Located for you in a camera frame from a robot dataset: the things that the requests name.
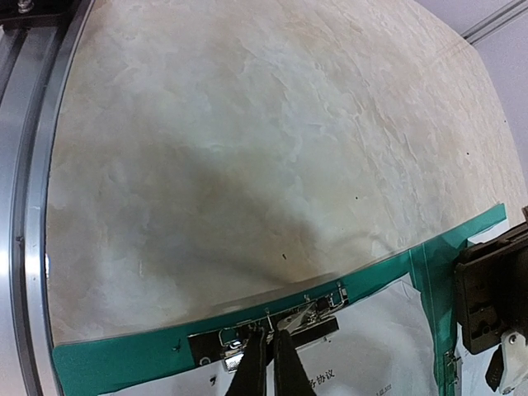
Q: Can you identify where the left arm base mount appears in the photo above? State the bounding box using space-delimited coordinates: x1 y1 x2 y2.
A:
1 0 79 30

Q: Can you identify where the printed paper sheet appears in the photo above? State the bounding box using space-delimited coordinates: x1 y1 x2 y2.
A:
119 275 439 395
455 220 509 395

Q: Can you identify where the left aluminium frame post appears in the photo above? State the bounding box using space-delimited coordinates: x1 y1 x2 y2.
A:
461 0 527 45

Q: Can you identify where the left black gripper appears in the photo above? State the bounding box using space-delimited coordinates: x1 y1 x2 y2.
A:
455 223 527 355

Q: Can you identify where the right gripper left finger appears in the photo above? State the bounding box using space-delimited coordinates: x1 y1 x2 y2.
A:
225 329 267 396

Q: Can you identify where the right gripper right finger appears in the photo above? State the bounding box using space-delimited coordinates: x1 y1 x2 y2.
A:
274 330 315 396

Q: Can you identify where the folder spine metal clip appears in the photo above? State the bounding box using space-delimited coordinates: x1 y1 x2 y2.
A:
443 350 460 396

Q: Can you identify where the aluminium front rail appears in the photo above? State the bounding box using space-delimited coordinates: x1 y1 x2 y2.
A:
1 1 93 395

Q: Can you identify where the folder cover metal clip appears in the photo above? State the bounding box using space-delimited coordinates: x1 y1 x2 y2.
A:
187 281 349 374

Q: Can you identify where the green file folder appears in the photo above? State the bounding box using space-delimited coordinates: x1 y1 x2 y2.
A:
53 204 507 395

